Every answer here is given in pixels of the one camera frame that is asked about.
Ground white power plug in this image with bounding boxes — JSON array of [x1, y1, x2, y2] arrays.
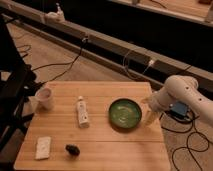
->
[[148, 59, 155, 66]]

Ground white object on rail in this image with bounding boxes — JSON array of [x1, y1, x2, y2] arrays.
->
[[45, 3, 65, 22]]

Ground black chair frame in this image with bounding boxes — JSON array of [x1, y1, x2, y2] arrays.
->
[[0, 14, 42, 152]]

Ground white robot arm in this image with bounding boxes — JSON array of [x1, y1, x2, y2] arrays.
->
[[142, 75, 213, 128]]

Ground blue box on floor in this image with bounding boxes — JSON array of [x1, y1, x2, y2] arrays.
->
[[170, 102, 188, 118]]

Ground white tube bottle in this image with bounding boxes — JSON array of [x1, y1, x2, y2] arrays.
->
[[77, 96, 90, 128]]

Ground small dark object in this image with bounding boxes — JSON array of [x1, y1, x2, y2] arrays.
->
[[65, 144, 80, 156]]

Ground black floor cable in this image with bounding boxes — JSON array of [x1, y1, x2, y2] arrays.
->
[[31, 36, 89, 84]]

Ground green round plate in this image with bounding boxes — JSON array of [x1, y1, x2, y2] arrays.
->
[[108, 98, 142, 129]]

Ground white cup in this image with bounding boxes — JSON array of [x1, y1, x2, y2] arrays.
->
[[35, 88, 54, 110]]

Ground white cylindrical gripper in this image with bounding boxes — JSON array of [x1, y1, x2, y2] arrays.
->
[[141, 92, 167, 126]]

